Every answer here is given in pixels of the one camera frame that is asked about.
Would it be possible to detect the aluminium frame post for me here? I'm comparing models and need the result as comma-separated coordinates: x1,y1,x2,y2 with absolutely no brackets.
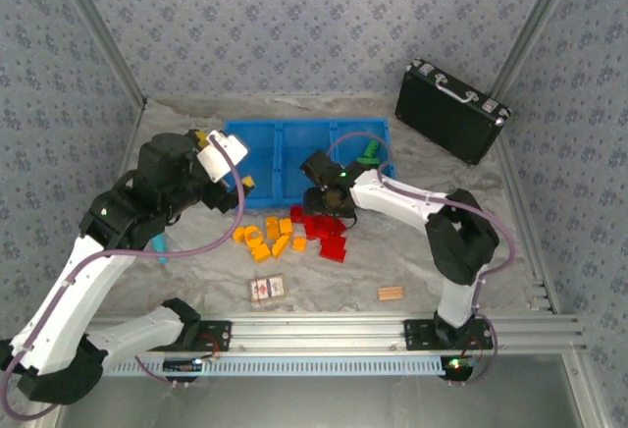
490,0,588,103
46,0,148,110

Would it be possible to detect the circuit board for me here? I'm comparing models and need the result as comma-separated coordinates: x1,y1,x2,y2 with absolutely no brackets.
163,357,205,374
440,356,476,374

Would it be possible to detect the left circuit board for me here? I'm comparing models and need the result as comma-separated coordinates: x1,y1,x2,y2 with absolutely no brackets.
163,357,205,374

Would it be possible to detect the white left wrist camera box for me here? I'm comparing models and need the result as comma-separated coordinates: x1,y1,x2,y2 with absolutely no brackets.
195,130,249,184

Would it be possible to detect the teal cylindrical roll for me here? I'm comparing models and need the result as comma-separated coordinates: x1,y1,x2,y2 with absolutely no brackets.
151,234,171,265

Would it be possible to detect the slotted cable duct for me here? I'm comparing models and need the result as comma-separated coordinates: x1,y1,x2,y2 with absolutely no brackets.
105,356,445,378

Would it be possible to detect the playing card box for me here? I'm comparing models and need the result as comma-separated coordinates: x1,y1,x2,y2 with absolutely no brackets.
248,274,288,305

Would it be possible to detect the small metal corner bracket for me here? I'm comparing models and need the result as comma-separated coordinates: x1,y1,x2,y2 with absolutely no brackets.
527,280,549,311

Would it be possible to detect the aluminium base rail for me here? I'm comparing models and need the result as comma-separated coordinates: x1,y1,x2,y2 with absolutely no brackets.
85,313,588,356

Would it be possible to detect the large red lego brick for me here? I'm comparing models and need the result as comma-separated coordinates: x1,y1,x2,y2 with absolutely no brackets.
319,236,350,263

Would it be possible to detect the blue three-compartment plastic bin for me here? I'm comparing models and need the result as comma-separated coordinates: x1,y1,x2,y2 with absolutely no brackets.
223,118,398,211

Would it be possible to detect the black case with silver handle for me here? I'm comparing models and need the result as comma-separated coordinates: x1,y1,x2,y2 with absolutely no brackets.
394,58,512,167

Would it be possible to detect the right circuit board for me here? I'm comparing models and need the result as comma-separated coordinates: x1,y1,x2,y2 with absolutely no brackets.
440,356,476,374

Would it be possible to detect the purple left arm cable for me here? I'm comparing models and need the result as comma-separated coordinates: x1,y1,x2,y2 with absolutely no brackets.
0,134,246,422

